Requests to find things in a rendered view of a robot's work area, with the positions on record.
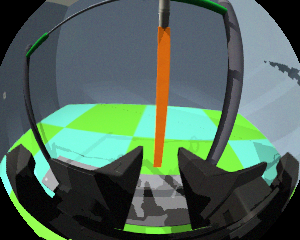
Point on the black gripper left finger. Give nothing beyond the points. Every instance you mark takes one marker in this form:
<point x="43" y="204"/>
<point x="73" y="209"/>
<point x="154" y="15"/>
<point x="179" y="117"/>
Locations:
<point x="113" y="185"/>

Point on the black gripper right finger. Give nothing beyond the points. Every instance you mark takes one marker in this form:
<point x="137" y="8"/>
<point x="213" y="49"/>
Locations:
<point x="207" y="187"/>

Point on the orange handle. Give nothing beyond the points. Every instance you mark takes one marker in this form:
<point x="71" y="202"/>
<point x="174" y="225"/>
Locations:
<point x="163" y="82"/>

